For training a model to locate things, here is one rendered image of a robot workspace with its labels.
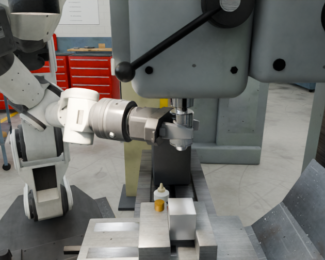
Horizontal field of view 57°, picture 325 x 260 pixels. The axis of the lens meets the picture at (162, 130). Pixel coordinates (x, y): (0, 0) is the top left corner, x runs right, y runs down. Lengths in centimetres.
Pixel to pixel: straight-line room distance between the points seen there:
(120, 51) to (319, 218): 57
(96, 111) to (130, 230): 27
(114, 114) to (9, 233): 104
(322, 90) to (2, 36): 76
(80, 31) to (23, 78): 904
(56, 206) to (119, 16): 101
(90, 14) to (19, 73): 899
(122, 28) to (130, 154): 201
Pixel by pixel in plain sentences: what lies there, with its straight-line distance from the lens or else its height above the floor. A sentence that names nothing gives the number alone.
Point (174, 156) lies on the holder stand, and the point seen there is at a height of 104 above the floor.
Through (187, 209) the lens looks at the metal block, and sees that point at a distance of 61.
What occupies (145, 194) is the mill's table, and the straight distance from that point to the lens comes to 95.
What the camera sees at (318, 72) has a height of 136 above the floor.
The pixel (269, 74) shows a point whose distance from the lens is 47.
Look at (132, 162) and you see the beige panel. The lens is 252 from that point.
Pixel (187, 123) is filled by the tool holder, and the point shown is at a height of 125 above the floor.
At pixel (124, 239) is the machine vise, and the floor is 100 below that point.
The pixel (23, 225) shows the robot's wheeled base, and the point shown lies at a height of 57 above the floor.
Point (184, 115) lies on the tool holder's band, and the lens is 56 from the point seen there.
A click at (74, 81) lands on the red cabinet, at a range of 536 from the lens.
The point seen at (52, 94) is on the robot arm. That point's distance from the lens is 89.
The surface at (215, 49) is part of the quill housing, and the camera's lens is 47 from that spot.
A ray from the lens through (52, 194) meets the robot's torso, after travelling 137.
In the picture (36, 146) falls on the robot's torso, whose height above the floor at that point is 102.
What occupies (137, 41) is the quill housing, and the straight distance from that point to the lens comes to 46.
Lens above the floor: 142
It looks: 19 degrees down
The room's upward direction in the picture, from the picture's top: straight up
